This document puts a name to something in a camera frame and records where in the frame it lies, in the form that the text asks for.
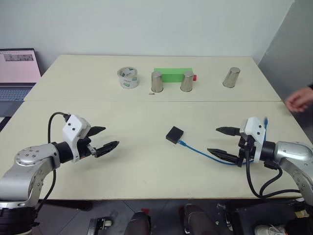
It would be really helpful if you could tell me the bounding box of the clear packing tape roll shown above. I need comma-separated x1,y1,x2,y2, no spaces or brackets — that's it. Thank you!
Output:
116,66,140,90

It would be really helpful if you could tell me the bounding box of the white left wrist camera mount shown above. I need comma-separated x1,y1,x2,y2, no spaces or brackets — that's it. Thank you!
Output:
62,114,92,164

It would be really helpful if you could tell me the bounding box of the steel cup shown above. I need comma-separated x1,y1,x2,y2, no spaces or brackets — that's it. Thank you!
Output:
151,71,164,93
222,67,241,88
179,70,195,93

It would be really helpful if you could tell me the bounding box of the open laptop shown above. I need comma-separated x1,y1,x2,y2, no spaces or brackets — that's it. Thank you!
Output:
0,47,43,117

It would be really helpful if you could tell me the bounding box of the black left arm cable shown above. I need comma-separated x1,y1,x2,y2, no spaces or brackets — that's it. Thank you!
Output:
34,112,72,216

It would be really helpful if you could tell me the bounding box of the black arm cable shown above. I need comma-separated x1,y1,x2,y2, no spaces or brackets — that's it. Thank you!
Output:
245,146,305,199
34,112,72,216

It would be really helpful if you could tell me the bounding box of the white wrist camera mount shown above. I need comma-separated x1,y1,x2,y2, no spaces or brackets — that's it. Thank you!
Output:
62,114,92,164
240,117,267,164

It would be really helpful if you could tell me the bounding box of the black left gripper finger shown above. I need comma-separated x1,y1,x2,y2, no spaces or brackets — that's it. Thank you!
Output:
88,126,107,138
94,140,120,158

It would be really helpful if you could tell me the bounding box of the dark rounded shape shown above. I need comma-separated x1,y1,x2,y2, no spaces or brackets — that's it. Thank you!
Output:
129,211,152,235
182,203,216,235

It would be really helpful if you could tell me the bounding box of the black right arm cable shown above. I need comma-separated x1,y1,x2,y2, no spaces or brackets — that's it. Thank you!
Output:
245,146,305,199

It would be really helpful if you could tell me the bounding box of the black floor equipment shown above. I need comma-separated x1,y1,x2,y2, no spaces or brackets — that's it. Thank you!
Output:
216,200,309,235

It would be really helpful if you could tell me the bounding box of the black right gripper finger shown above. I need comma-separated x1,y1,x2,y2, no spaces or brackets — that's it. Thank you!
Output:
207,147,240,165
215,126,242,137

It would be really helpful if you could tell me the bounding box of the black metal floor bracket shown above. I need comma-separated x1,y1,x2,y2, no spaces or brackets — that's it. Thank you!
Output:
88,217,113,235

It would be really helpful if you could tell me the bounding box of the grey partition panel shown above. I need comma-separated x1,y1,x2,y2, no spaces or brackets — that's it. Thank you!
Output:
257,0,313,147

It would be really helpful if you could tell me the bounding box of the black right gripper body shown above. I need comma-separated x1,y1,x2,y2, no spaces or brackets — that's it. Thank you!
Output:
236,133,256,168

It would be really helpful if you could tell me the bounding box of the black table leg bar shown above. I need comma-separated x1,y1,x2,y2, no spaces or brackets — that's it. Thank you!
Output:
43,200,93,212

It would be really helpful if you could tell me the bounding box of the blue cable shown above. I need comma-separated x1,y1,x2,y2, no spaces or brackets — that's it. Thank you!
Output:
177,117,270,168

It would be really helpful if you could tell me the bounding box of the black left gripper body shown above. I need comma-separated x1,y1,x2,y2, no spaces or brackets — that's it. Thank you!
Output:
77,136,98,160

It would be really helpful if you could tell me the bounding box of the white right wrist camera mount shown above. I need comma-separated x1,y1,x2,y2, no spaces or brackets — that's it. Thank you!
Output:
240,117,267,164

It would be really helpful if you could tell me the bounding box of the white sneaker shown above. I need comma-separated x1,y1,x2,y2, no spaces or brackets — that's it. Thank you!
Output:
254,224,286,235

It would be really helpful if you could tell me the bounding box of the small black box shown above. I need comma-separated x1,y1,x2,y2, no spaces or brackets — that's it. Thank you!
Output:
165,126,185,144

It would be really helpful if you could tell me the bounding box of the green box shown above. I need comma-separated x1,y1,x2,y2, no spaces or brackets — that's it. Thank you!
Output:
153,68,195,84

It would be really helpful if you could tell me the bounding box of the person's bare hand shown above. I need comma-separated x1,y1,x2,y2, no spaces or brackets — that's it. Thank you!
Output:
285,87,313,113

